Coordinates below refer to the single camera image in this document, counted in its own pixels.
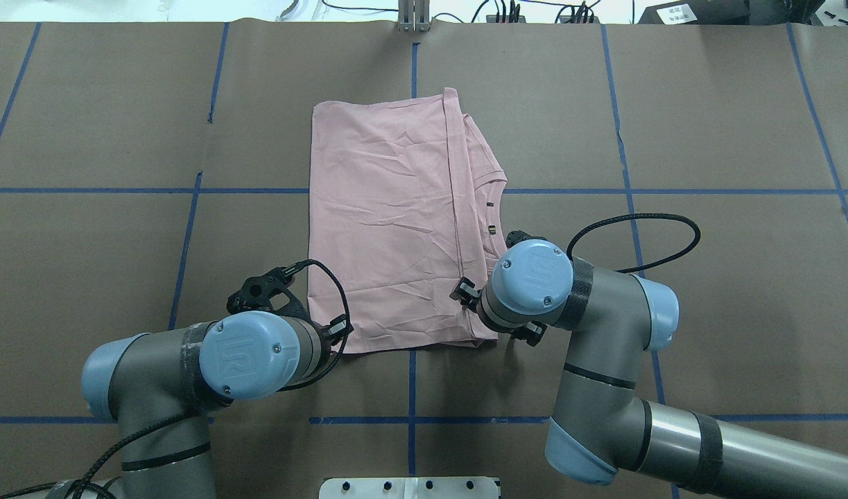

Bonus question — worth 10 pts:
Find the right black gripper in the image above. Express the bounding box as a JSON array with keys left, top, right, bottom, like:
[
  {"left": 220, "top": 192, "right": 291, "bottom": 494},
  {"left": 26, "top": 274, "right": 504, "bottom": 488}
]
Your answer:
[{"left": 449, "top": 277, "right": 546, "bottom": 347}]

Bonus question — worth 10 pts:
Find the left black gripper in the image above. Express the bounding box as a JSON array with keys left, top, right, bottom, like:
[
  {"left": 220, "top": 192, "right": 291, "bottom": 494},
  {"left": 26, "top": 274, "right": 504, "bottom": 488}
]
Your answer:
[{"left": 309, "top": 315, "right": 353, "bottom": 367}]

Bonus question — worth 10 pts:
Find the pink Snoopy t-shirt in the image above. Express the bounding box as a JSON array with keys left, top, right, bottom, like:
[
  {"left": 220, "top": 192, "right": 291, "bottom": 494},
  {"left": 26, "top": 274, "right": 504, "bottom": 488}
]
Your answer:
[{"left": 309, "top": 87, "right": 507, "bottom": 355}]

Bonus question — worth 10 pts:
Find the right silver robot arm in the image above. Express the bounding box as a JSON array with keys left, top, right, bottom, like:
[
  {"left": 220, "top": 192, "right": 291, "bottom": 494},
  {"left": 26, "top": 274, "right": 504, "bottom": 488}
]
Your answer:
[{"left": 450, "top": 239, "right": 848, "bottom": 498}]

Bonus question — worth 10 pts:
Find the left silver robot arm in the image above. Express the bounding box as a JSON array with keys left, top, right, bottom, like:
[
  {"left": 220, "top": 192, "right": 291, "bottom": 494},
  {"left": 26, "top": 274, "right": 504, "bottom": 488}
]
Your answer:
[{"left": 49, "top": 310, "right": 353, "bottom": 498}]

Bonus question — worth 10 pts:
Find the black device top right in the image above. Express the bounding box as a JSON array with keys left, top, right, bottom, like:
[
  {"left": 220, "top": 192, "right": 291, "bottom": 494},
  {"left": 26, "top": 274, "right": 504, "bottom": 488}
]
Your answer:
[{"left": 635, "top": 1, "right": 825, "bottom": 26}]

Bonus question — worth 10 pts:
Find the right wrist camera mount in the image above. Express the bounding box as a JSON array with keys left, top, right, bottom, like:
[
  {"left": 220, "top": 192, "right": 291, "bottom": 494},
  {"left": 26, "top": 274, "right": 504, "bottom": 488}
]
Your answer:
[{"left": 504, "top": 230, "right": 546, "bottom": 250}]

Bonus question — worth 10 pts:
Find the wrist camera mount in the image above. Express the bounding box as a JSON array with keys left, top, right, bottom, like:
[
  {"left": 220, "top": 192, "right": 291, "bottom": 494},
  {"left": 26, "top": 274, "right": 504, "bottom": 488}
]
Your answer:
[
  {"left": 226, "top": 263, "right": 311, "bottom": 322},
  {"left": 504, "top": 230, "right": 546, "bottom": 250}
]

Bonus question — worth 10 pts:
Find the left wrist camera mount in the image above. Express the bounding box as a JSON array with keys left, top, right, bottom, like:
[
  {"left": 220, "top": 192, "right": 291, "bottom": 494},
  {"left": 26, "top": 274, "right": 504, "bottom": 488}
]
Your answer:
[{"left": 226, "top": 263, "right": 311, "bottom": 322}]

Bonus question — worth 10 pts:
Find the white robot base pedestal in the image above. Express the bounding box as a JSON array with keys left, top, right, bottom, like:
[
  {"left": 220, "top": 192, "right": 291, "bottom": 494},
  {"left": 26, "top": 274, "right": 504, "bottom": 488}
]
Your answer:
[{"left": 318, "top": 476, "right": 503, "bottom": 498}]

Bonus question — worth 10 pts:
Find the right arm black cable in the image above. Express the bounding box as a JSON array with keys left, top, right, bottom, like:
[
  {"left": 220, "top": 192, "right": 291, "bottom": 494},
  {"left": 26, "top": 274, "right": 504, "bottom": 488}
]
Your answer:
[{"left": 566, "top": 213, "right": 702, "bottom": 274}]

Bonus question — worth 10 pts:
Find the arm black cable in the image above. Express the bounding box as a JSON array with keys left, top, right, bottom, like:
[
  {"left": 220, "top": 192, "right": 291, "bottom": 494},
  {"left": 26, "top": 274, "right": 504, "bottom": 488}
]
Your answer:
[
  {"left": 566, "top": 213, "right": 702, "bottom": 274},
  {"left": 0, "top": 259, "right": 354, "bottom": 499}
]

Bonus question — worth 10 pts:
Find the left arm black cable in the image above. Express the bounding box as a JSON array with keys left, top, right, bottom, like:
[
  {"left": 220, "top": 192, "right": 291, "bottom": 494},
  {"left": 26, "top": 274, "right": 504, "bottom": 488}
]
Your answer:
[{"left": 0, "top": 259, "right": 354, "bottom": 499}]

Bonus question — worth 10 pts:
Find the aluminium frame post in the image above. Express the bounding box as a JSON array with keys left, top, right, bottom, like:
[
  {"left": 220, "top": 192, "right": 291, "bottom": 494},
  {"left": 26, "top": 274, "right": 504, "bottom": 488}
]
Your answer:
[{"left": 396, "top": 0, "right": 432, "bottom": 33}]

